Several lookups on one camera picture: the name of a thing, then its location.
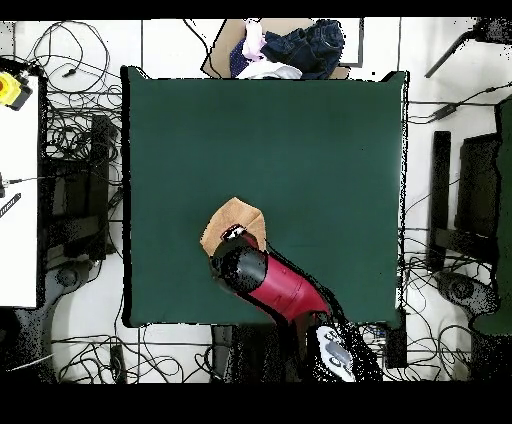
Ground dark round base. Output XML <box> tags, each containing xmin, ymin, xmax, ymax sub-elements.
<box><xmin>435</xmin><ymin>270</ymin><xmax>501</xmax><ymax>317</ymax></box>

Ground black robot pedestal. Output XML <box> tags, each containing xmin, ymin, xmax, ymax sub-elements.
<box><xmin>210</xmin><ymin>323</ymin><xmax>309</xmax><ymax>383</ymax></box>

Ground black power strip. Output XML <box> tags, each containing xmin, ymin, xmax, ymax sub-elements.
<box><xmin>384</xmin><ymin>309</ymin><xmax>408</xmax><ymax>369</ymax></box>

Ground black slotted strip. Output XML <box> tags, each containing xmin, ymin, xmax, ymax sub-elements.
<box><xmin>0</xmin><ymin>192</ymin><xmax>22</xmax><ymax>219</ymax></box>

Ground tan terry towel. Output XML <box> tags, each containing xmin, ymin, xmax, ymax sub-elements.
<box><xmin>199</xmin><ymin>196</ymin><xmax>268</xmax><ymax>257</ymax></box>

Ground grey round base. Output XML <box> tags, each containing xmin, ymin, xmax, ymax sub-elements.
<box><xmin>55</xmin><ymin>261</ymin><xmax>93</xmax><ymax>289</ymax></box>

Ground white desk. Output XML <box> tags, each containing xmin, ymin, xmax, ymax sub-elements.
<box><xmin>0</xmin><ymin>75</ymin><xmax>41</xmax><ymax>308</ymax></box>

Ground dark green tablecloth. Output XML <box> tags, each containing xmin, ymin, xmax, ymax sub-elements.
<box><xmin>120</xmin><ymin>65</ymin><xmax>411</xmax><ymax>329</ymax></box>

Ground purple dotted garment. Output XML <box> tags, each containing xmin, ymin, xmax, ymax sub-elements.
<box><xmin>230</xmin><ymin>37</ymin><xmax>251</xmax><ymax>78</ymax></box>

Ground white board grey frame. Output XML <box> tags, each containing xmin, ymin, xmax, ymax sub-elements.
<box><xmin>339</xmin><ymin>17</ymin><xmax>365</xmax><ymax>68</ymax></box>

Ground black equipment stand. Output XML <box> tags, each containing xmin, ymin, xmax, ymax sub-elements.
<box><xmin>39</xmin><ymin>113</ymin><xmax>117</xmax><ymax>261</ymax></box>

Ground yellow emergency stop button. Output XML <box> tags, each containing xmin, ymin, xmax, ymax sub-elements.
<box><xmin>0</xmin><ymin>70</ymin><xmax>34</xmax><ymax>112</ymax></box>

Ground white pink garment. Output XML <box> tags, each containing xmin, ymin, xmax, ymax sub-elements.
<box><xmin>241</xmin><ymin>18</ymin><xmax>268</xmax><ymax>63</ymax></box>

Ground cable with black adapter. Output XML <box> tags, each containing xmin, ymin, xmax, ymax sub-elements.
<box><xmin>407</xmin><ymin>81</ymin><xmax>512</xmax><ymax>125</ymax></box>

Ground black tripod leg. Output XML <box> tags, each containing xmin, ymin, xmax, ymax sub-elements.
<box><xmin>424</xmin><ymin>16</ymin><xmax>512</xmax><ymax>79</ymax></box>

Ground black cable tangle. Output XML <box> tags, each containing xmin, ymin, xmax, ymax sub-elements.
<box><xmin>359</xmin><ymin>231</ymin><xmax>501</xmax><ymax>383</ymax></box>
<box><xmin>31</xmin><ymin>19</ymin><xmax>125</xmax><ymax>169</ymax></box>

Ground blue jeans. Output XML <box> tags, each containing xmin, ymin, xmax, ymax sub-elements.
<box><xmin>261</xmin><ymin>18</ymin><xmax>346</xmax><ymax>80</ymax></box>

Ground cardboard box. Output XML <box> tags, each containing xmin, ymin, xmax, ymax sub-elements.
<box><xmin>200</xmin><ymin>17</ymin><xmax>350</xmax><ymax>80</ymax></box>

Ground black power brick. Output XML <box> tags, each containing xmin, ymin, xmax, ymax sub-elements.
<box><xmin>108</xmin><ymin>344</ymin><xmax>128</xmax><ymax>383</ymax></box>

